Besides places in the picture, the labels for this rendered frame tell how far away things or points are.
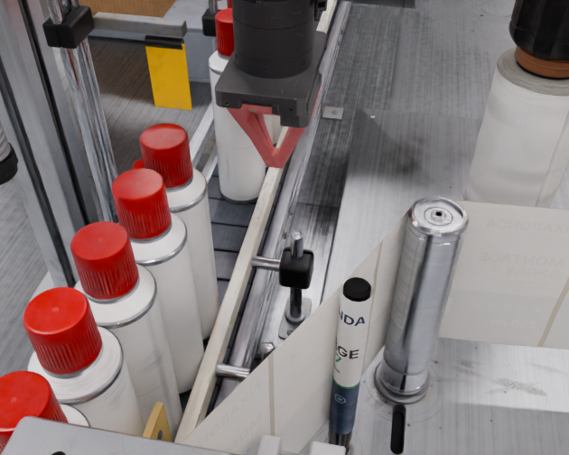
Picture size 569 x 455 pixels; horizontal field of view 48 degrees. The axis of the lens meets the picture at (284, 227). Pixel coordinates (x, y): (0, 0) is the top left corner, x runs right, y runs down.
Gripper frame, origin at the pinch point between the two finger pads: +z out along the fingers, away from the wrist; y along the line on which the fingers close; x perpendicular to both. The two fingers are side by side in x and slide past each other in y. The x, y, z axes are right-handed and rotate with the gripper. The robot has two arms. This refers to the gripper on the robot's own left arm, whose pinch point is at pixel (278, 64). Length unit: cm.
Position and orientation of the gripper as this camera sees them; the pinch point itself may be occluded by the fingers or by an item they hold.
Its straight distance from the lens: 83.7
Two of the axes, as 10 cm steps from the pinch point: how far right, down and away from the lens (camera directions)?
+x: 1.5, -0.8, 9.9
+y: 9.8, 1.2, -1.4
